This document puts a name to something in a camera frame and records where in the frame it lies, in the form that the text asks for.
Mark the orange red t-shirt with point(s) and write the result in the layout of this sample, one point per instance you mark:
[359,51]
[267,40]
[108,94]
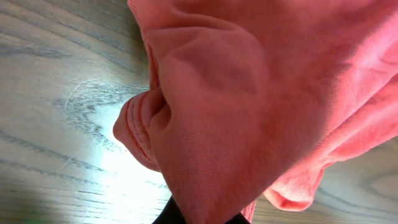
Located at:
[252,98]

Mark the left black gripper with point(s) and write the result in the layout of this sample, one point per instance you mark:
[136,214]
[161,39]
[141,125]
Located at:
[171,214]

